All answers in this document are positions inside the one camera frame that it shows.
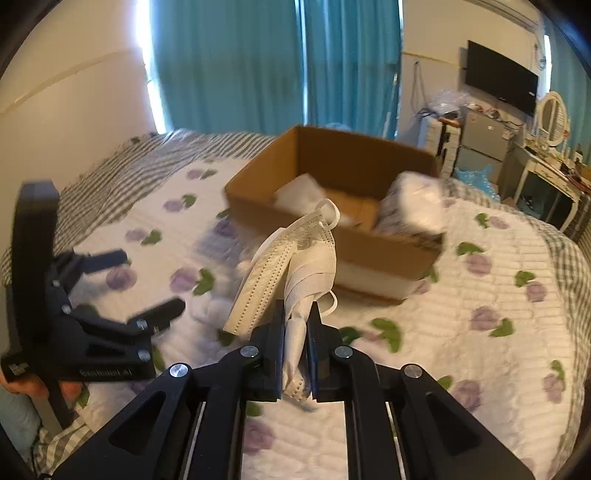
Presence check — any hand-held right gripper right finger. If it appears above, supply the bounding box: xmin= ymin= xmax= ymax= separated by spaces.
xmin=305 ymin=302 xmax=536 ymax=480

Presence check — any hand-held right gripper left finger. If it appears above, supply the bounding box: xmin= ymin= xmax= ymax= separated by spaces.
xmin=52 ymin=299 xmax=287 ymax=480

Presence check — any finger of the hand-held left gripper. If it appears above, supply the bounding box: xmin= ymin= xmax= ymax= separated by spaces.
xmin=68 ymin=298 xmax=187 ymax=343
xmin=52 ymin=248 xmax=129 ymax=297

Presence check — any white face mask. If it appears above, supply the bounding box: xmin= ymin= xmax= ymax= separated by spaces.
xmin=223 ymin=198 xmax=341 ymax=403

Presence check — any brown cardboard box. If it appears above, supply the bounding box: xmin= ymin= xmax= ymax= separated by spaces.
xmin=224 ymin=124 xmax=447 ymax=304

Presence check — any white soft cloth bundle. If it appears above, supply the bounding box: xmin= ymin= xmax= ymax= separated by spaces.
xmin=373 ymin=171 xmax=448 ymax=246

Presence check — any person's left hand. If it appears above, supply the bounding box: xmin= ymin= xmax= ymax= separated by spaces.
xmin=0 ymin=373 xmax=86 ymax=403

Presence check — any white padded packet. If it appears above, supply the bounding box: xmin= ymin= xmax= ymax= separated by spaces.
xmin=271 ymin=172 xmax=366 ymax=230

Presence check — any floral white quilt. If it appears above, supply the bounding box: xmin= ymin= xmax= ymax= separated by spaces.
xmin=28 ymin=159 xmax=583 ymax=480

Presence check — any blue plastic bag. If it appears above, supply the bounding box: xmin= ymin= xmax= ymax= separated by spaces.
xmin=454 ymin=165 xmax=502 ymax=202

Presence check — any white drawer cabinet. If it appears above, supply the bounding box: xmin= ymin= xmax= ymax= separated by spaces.
xmin=418 ymin=113 xmax=463 ymax=177

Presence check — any teal curtain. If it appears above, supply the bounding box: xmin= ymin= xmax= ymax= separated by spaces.
xmin=150 ymin=0 xmax=306 ymax=136
xmin=300 ymin=0 xmax=403 ymax=140

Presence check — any grey mini fridge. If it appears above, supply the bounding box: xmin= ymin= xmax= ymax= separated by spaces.
xmin=454 ymin=104 xmax=525 ymax=186

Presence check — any clear plastic bag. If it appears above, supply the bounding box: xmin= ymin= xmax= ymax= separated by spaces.
xmin=426 ymin=88 xmax=468 ymax=117

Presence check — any white vanity table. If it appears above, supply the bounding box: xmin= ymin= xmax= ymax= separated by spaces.
xmin=512 ymin=137 xmax=591 ymax=237

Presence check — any black flat television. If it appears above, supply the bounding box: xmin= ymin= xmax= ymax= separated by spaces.
xmin=464 ymin=40 xmax=540 ymax=118

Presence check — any white oval mirror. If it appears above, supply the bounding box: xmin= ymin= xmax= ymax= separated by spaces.
xmin=534 ymin=91 xmax=570 ymax=149

